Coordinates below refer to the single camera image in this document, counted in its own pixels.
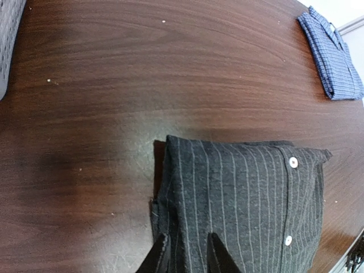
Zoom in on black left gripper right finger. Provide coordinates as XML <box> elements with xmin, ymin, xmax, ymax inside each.
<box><xmin>206</xmin><ymin>233</ymin><xmax>241</xmax><ymax>273</ymax></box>

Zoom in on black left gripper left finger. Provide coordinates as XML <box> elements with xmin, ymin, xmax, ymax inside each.
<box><xmin>136</xmin><ymin>233</ymin><xmax>171</xmax><ymax>273</ymax></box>

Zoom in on black pinstriped long sleeve shirt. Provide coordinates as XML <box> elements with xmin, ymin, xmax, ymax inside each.
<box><xmin>151</xmin><ymin>135</ymin><xmax>331</xmax><ymax>272</ymax></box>

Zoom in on light blue checked folded shirt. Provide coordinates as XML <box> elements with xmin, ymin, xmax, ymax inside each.
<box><xmin>297</xmin><ymin>6</ymin><xmax>363</xmax><ymax>100</ymax></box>

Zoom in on white plastic laundry basket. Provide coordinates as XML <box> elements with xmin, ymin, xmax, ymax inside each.
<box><xmin>0</xmin><ymin>0</ymin><xmax>26</xmax><ymax>99</ymax></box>

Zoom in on aluminium front rail base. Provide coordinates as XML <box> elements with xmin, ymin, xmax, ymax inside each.
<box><xmin>329</xmin><ymin>229</ymin><xmax>364</xmax><ymax>273</ymax></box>

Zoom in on right aluminium frame post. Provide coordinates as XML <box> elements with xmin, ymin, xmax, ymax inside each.
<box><xmin>337</xmin><ymin>16</ymin><xmax>364</xmax><ymax>35</ymax></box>

